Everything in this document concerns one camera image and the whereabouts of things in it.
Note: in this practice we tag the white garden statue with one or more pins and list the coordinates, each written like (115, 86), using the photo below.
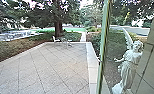
(128, 66)

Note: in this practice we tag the green framed glass door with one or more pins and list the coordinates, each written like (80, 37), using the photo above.
(104, 33)

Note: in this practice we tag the large tree trunk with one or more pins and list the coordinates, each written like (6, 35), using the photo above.
(58, 28)

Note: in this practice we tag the dark green garden shrub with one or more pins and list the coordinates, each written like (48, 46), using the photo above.
(118, 41)

